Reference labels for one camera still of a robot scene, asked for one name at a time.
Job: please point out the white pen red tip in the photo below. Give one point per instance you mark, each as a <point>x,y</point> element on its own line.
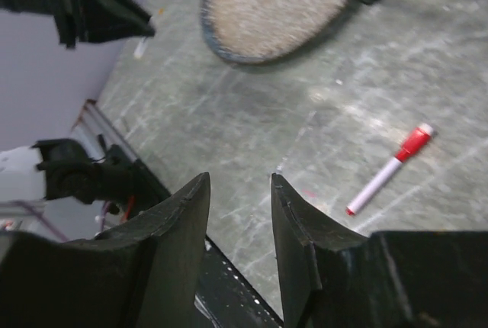
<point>377,182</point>

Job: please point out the white pen yellow tip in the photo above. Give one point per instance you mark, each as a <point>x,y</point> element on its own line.
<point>140,48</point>

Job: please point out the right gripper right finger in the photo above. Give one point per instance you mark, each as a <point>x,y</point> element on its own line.
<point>331,276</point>

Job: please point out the red pen cap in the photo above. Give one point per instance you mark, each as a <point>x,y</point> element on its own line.
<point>415,141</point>

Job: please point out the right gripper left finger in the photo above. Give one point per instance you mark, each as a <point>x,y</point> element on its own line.
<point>142,273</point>

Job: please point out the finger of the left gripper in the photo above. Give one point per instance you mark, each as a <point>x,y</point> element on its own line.
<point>100,21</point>

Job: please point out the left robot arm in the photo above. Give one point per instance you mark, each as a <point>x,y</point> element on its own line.
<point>61,168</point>

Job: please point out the black base bar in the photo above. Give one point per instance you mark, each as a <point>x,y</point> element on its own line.
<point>224,298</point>

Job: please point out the speckled ceramic plate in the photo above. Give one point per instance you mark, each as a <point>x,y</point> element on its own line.
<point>252,32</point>

